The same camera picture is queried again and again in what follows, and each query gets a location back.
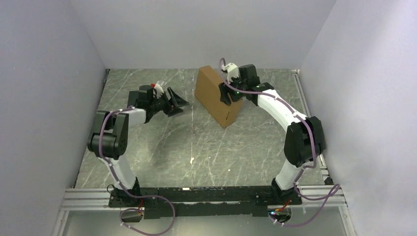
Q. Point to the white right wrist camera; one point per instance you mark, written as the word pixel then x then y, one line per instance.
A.
pixel 231 70

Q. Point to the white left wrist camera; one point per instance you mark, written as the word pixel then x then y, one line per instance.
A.
pixel 158 90

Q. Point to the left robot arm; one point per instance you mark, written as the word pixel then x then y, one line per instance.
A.
pixel 108 138

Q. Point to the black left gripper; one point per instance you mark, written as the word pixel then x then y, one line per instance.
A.
pixel 169 110

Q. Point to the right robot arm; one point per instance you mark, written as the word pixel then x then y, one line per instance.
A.
pixel 304 136

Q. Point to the flat black box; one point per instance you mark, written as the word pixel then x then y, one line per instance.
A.
pixel 132 98

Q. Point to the aluminium frame rail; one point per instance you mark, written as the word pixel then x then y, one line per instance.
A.
pixel 77 199

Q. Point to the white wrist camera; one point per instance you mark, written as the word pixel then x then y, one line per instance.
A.
pixel 231 70
pixel 158 90

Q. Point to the brown cardboard box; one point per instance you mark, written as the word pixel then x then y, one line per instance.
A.
pixel 208 94

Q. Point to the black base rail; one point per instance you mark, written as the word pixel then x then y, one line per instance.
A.
pixel 204 201

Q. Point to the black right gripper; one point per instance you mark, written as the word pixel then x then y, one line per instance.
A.
pixel 224 89

